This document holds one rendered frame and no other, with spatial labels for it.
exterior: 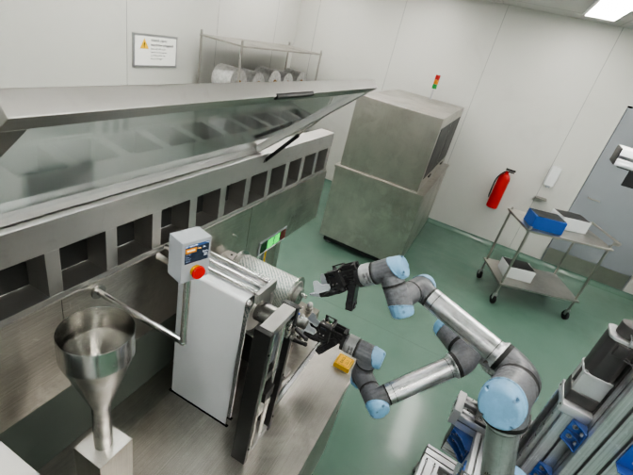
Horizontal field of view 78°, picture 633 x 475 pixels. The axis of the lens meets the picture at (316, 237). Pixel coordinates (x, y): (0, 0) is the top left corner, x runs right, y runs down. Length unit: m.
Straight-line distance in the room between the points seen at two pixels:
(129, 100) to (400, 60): 5.37
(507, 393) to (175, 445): 0.99
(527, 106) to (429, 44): 1.43
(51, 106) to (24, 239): 0.55
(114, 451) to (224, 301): 0.43
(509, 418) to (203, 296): 0.88
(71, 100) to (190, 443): 1.17
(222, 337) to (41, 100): 0.91
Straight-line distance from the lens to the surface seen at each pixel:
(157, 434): 1.50
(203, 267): 0.88
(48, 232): 1.02
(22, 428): 1.32
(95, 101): 0.52
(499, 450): 1.30
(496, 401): 1.19
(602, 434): 1.58
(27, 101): 0.48
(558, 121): 5.65
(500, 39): 5.63
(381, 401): 1.51
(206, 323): 1.27
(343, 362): 1.76
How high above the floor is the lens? 2.13
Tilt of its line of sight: 28 degrees down
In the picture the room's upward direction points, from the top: 14 degrees clockwise
